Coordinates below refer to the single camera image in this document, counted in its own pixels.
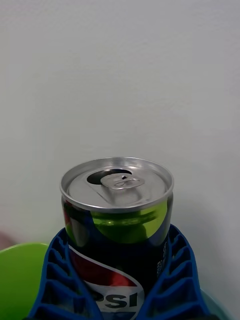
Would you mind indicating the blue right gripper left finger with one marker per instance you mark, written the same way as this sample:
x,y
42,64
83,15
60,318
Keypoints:
x,y
60,282

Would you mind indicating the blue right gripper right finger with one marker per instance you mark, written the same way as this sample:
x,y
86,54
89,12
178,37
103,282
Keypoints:
x,y
175,282

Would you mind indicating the black drink can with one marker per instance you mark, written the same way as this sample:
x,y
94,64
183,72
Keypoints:
x,y
117,225

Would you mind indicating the green plastic waste bin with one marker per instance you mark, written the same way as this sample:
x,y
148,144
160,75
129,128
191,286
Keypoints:
x,y
21,277

